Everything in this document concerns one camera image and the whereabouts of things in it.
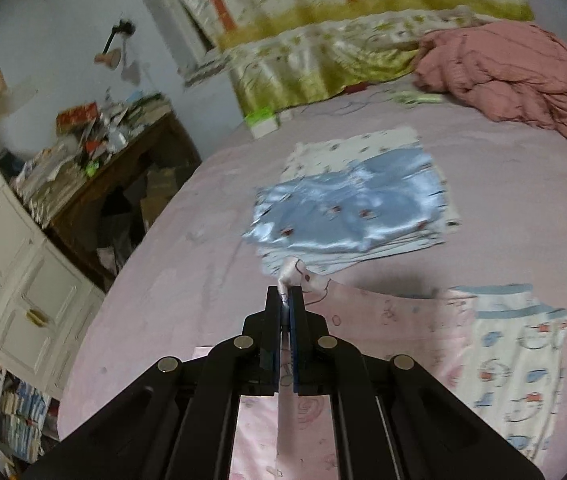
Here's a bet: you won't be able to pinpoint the tree printed satin curtain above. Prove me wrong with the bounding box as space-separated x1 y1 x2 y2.
163 0 534 113

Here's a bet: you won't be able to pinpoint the white panelled cabinet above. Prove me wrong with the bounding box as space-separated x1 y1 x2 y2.
0 125 106 401

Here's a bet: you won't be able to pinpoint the white window frame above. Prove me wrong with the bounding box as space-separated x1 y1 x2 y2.
140 0 231 86

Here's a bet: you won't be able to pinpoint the pile of papers and clutter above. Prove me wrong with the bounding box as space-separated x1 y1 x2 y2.
10 92 171 226

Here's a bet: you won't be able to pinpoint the green and white box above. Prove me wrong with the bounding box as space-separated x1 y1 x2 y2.
243 107 281 138

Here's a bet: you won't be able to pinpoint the pink printed pants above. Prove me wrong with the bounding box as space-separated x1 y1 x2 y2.
193 256 479 480

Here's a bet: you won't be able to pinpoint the pink wall lamp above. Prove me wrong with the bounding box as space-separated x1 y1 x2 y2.
94 20 136 68

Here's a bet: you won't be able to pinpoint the folded white printed clothes pile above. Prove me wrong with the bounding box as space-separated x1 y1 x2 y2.
260 127 461 276

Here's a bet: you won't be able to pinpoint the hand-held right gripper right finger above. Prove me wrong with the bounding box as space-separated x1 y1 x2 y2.
288 286 547 480

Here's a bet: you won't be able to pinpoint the white printed pants blue waistband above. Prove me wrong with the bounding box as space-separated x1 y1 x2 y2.
448 284 567 466

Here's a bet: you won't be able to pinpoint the small green packet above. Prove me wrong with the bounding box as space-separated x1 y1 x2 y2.
393 90 444 106

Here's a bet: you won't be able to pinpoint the pink bed sheet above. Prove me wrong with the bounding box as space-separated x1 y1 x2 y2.
58 75 567 480

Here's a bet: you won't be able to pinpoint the bookshelf with books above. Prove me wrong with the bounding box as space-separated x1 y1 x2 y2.
0 352 59 466

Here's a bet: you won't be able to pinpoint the dark wooden side cabinet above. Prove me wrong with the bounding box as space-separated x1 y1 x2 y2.
43 110 201 291

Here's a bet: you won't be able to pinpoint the pink quilt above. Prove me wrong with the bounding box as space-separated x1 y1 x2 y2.
413 20 567 166

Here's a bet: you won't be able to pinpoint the folded blue satin pants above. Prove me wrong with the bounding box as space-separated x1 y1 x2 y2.
242 147 447 256

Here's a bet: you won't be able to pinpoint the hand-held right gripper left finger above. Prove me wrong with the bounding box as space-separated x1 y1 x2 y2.
20 286 284 480

